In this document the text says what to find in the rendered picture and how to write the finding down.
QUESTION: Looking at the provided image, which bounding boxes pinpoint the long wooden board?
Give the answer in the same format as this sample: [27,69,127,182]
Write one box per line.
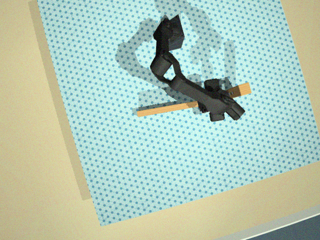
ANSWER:
[137,101,198,117]

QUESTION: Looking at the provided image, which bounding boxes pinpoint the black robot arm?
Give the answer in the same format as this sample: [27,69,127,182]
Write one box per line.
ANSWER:
[150,18,245,121]

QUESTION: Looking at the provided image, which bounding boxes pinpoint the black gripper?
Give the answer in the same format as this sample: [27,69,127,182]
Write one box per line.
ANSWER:
[204,78,225,122]

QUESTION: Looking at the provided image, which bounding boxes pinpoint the wooden post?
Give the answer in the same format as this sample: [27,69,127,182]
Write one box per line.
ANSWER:
[226,82,252,99]

